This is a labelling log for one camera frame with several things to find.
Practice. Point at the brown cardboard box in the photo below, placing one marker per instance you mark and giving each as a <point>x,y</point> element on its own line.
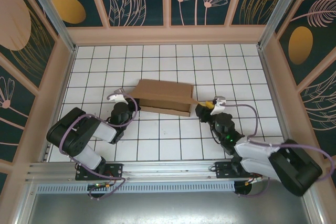
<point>162,90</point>

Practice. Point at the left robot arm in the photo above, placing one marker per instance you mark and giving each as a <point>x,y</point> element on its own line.
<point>71,134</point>

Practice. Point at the small yellow connector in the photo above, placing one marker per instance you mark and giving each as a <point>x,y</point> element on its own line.
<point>107,186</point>
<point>248,183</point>

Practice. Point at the grey metal sheet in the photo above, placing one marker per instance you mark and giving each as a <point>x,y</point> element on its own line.
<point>168,208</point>

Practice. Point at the dark panel pink fern leaves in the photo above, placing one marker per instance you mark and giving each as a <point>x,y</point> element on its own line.
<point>323,108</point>

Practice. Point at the dark panel single pink flower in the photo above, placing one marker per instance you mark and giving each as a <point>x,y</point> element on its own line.
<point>10,108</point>

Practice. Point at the dark panel oval and fern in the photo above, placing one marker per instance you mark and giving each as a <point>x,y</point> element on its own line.
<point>302,43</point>

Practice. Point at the dark panel orange oval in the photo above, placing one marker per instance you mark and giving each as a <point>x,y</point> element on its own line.
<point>68,9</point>

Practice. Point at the dark panel large pink circle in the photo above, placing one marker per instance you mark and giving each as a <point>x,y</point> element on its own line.
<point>15,24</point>

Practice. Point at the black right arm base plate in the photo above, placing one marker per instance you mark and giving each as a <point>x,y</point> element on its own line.
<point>223,170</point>

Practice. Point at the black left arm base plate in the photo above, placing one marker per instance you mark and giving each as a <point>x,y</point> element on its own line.
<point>115,171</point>

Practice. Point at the aluminium table side rail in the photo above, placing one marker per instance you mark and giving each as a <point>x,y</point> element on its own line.
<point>269,77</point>
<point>65,77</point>

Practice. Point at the long aluminium frame rail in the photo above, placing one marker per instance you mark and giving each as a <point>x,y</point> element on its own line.
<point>168,169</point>

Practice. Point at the aluminium corner post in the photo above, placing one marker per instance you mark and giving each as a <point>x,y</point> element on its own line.
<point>275,11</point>
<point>55,16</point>

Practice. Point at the short aluminium frame bar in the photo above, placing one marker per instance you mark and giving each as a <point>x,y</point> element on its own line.
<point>25,205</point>
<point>313,209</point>

